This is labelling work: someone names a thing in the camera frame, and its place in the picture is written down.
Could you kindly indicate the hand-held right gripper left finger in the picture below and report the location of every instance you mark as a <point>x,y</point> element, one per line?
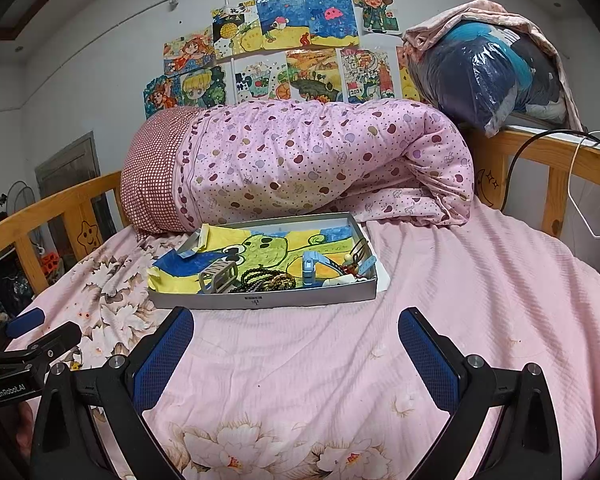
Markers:
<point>160,355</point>

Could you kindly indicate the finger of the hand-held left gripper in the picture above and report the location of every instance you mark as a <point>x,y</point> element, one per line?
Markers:
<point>55,340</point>
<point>26,321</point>

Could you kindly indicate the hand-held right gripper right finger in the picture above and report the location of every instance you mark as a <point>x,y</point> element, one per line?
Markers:
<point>425,355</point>

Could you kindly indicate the grey shallow box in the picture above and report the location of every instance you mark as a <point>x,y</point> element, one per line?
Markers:
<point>260,301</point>

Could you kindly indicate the person's left hand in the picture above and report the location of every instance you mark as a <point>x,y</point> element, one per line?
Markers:
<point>26,422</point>

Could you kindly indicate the white box lid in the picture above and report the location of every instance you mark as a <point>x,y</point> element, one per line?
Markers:
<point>383,280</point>

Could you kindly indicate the pink floral bedsheet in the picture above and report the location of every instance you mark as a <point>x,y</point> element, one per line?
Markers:
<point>330,350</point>

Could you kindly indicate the grey watch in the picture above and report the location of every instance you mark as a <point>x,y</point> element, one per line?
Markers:
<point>220,275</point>

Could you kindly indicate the standing fan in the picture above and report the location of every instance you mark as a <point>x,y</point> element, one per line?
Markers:
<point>22,195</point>

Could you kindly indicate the light blue watch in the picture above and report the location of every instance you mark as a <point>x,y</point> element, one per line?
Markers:
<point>310,272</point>

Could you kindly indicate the frog drawing paper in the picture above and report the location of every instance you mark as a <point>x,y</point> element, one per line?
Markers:
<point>265,250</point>

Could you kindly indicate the grey door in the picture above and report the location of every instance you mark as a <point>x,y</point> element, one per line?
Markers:
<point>70,165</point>

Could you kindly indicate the pink spotted quilt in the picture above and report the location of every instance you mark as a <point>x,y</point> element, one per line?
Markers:
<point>305,160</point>

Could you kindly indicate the wooden bed frame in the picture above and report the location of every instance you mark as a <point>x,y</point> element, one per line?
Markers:
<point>530,150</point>

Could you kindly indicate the group of wall drawings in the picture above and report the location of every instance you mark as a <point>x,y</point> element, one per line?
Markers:
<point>280,20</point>

